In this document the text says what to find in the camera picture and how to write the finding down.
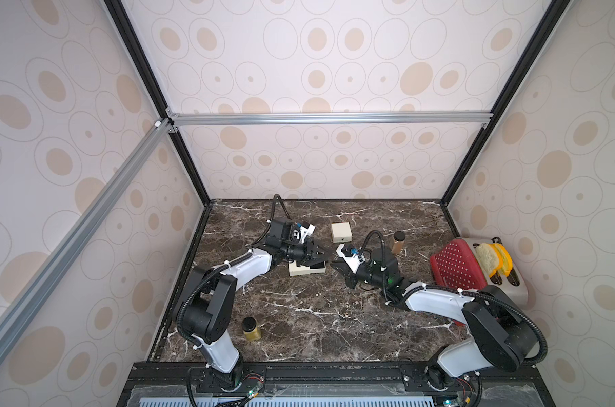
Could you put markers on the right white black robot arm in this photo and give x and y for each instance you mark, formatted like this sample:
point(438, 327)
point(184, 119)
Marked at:
point(501, 334)

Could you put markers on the red perforated rack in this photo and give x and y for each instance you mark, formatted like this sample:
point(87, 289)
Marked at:
point(455, 266)

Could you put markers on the silver toaster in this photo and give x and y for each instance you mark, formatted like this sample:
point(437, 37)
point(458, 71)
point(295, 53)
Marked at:
point(513, 285)

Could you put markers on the yellow bread slice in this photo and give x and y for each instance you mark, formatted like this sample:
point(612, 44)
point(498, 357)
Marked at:
point(505, 263)

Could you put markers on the left diagonal aluminium bar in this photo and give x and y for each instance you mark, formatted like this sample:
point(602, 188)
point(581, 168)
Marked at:
point(30, 301)

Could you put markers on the horizontal aluminium frame bar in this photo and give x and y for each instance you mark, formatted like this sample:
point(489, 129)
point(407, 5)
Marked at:
point(346, 118)

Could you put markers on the cream drawer jewelry box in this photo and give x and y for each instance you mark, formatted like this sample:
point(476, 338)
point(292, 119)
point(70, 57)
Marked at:
point(296, 270)

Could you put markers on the pale bread slice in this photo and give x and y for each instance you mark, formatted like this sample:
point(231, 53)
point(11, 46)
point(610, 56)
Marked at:
point(489, 259)

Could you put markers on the brown spice bottle black cap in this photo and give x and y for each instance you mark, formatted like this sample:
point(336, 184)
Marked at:
point(399, 238)

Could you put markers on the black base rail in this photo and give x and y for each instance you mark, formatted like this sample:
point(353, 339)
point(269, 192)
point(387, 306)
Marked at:
point(397, 383)

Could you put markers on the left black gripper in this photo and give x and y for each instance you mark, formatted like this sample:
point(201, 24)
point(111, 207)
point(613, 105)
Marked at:
point(308, 253)

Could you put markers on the yellow jar black lid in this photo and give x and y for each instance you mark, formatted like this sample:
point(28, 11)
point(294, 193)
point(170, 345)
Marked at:
point(251, 329)

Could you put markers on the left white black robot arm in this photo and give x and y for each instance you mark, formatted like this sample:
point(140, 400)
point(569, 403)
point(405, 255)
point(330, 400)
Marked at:
point(204, 316)

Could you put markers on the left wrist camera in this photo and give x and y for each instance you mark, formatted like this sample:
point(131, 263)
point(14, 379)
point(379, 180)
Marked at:
point(301, 232)

